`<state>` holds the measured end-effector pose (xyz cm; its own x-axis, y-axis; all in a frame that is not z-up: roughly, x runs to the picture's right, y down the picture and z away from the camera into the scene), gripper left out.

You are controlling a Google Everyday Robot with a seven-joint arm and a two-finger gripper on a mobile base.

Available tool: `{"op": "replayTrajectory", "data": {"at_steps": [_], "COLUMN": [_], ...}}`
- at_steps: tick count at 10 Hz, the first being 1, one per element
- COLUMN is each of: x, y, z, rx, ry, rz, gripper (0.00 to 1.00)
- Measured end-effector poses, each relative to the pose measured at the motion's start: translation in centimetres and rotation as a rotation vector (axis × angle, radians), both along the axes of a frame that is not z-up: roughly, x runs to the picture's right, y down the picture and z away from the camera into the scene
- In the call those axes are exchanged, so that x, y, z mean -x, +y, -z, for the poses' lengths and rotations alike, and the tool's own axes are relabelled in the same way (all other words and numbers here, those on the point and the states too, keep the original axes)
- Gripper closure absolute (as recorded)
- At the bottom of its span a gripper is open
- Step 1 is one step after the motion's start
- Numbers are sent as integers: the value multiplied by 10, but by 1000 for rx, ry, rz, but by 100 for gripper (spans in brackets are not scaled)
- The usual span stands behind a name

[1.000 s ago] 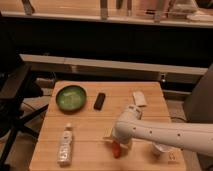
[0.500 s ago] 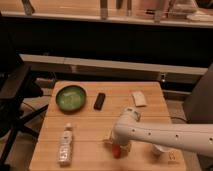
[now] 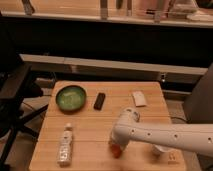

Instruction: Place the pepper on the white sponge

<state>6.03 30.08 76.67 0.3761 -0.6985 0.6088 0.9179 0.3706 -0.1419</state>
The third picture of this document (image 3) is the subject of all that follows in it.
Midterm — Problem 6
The black rectangular block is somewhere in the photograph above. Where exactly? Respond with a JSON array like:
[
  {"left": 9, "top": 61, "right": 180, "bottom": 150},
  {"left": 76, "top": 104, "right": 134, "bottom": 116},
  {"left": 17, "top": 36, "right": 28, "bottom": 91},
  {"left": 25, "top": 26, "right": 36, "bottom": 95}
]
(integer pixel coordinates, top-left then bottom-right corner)
[{"left": 94, "top": 93, "right": 106, "bottom": 110}]

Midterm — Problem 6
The green bowl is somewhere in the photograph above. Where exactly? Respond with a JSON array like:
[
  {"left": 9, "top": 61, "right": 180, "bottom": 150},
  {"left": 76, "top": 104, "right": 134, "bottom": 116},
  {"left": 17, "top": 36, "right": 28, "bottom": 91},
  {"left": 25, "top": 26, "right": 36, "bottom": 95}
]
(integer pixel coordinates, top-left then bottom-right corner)
[{"left": 55, "top": 85, "right": 87, "bottom": 111}]

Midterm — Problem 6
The black office chair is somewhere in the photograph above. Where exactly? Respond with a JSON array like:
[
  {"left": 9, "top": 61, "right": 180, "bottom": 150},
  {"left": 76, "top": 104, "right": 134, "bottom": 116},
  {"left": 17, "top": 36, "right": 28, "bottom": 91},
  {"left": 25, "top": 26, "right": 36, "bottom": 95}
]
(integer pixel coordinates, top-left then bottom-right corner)
[{"left": 0, "top": 17, "right": 47, "bottom": 171}]

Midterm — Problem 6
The black cable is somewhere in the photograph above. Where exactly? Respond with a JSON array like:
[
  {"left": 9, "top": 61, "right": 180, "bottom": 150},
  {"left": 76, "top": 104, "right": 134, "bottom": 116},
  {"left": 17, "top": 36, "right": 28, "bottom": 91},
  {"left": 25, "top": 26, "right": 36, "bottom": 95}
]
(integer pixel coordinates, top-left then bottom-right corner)
[{"left": 171, "top": 115, "right": 188, "bottom": 124}]

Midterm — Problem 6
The clear plastic bottle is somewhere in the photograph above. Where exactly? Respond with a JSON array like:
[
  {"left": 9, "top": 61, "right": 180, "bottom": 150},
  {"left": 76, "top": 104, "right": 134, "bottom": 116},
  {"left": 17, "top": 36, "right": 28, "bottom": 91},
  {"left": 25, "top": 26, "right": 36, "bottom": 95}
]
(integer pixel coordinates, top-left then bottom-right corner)
[{"left": 57, "top": 123, "right": 73, "bottom": 167}]

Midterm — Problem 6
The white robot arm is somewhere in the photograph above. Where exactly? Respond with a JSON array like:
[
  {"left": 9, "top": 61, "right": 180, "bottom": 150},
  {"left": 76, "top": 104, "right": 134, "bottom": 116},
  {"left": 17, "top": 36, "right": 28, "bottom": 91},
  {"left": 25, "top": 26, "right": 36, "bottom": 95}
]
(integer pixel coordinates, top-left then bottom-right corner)
[{"left": 109, "top": 107, "right": 213, "bottom": 157}]

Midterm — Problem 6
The red pepper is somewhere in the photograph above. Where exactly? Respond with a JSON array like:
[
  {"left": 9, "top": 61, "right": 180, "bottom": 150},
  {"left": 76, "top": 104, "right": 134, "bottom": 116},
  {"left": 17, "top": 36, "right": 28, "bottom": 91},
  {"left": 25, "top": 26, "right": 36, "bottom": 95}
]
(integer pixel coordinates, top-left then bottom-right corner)
[{"left": 110, "top": 144, "right": 122, "bottom": 158}]

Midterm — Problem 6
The white sponge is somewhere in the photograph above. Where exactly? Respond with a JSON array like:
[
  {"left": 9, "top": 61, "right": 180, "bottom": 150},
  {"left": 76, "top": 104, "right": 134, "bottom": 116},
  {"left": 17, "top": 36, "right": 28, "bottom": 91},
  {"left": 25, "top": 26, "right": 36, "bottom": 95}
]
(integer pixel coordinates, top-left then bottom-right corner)
[{"left": 132, "top": 91, "right": 147, "bottom": 107}]

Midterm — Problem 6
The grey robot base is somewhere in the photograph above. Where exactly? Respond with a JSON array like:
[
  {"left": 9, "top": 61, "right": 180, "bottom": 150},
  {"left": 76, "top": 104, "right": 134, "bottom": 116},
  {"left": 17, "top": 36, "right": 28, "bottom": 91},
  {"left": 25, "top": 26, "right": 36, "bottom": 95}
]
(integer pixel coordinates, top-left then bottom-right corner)
[{"left": 182, "top": 63, "right": 213, "bottom": 171}]

